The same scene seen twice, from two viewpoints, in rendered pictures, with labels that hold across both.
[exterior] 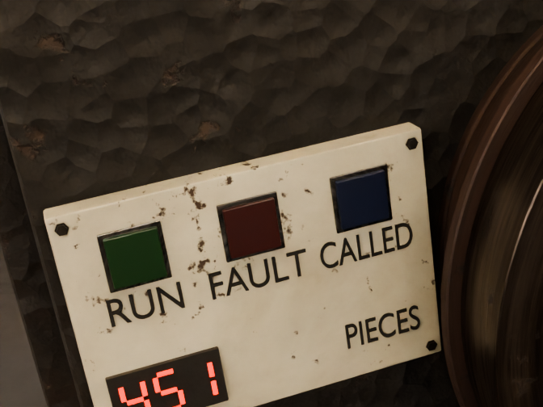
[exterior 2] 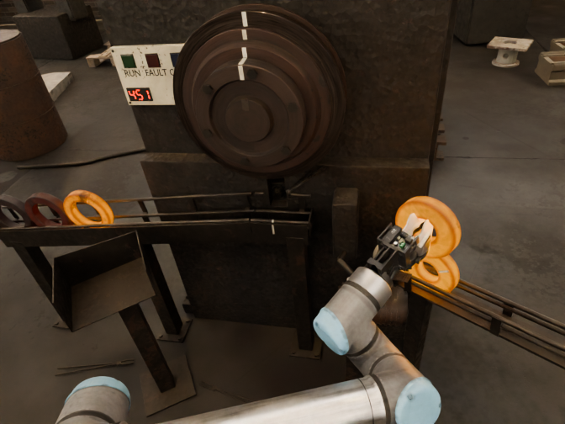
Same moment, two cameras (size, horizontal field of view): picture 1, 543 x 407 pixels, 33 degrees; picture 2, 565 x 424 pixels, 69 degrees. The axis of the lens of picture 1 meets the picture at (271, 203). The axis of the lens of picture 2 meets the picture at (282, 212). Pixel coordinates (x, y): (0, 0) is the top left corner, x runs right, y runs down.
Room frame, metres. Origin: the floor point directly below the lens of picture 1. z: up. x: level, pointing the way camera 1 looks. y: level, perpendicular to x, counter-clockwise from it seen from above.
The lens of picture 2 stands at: (-0.40, -0.87, 1.57)
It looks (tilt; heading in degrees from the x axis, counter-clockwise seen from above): 38 degrees down; 28
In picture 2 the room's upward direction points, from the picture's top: 7 degrees counter-clockwise
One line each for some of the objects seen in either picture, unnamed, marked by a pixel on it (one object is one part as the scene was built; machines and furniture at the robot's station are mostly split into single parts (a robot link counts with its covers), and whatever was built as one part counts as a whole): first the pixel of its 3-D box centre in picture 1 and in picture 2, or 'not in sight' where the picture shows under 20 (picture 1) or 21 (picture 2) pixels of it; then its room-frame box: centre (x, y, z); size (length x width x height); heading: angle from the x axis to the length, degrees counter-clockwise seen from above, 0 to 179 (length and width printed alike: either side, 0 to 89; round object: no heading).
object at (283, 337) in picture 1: (258, 287); (158, 76); (0.57, 0.02, 1.15); 0.26 x 0.02 x 0.18; 103
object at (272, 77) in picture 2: not in sight; (250, 117); (0.44, -0.36, 1.11); 0.28 x 0.06 x 0.28; 103
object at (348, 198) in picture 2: not in sight; (345, 224); (0.61, -0.56, 0.68); 0.11 x 0.08 x 0.24; 13
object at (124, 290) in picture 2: not in sight; (134, 334); (0.15, 0.08, 0.36); 0.26 x 0.20 x 0.72; 138
